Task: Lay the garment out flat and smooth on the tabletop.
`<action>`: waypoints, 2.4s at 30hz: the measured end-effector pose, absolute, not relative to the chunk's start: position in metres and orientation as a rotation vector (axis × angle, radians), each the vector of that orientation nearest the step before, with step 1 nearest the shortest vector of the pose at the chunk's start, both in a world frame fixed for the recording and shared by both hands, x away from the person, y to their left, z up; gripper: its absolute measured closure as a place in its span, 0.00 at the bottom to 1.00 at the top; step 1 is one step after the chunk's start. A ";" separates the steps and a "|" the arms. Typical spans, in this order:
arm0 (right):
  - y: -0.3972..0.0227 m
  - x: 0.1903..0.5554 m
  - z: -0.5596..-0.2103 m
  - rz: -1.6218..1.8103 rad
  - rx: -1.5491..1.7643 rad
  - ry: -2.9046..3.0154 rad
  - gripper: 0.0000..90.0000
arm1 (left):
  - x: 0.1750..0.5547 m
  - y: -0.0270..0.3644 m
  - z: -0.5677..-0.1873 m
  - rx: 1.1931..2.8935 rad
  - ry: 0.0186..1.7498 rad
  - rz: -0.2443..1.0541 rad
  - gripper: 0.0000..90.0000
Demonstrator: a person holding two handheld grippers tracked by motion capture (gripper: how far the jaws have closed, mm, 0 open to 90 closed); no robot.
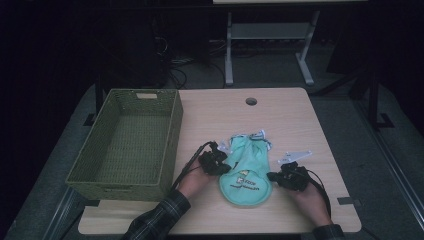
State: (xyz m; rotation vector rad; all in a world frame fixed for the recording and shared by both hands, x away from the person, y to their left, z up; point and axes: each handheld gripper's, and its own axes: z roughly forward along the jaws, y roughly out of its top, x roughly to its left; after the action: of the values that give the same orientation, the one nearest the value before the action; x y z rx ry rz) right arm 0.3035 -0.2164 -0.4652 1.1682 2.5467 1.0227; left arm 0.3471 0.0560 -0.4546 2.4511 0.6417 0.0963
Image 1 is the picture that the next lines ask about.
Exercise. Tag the person's right hand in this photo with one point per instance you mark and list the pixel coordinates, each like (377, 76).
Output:
(311, 203)

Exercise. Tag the green woven basket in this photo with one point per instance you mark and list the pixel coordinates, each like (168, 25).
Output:
(133, 146)

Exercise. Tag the dark metal stand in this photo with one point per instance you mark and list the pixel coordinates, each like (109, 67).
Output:
(375, 100)

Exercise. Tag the person's left hand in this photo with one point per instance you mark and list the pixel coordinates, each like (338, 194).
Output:
(193, 181)

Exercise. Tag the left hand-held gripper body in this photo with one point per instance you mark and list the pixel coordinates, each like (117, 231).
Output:
(210, 161)

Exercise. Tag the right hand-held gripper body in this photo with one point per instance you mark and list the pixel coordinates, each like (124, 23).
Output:
(295, 178)

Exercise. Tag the mint green baby garment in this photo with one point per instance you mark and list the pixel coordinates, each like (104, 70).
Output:
(246, 176)

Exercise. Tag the grey floor tape piece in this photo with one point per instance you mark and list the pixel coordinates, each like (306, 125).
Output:
(348, 200)

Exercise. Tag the white metal stand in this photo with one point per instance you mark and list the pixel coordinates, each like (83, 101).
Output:
(266, 31)

